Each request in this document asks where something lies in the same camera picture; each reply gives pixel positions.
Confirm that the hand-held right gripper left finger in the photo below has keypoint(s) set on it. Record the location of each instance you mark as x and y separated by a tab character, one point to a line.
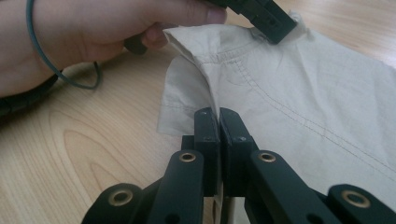
207	140

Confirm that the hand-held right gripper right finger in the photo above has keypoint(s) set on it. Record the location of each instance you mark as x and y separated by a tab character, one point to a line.
235	143

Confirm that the beige short-sleeved shirt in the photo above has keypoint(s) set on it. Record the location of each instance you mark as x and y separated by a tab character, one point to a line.
295	93

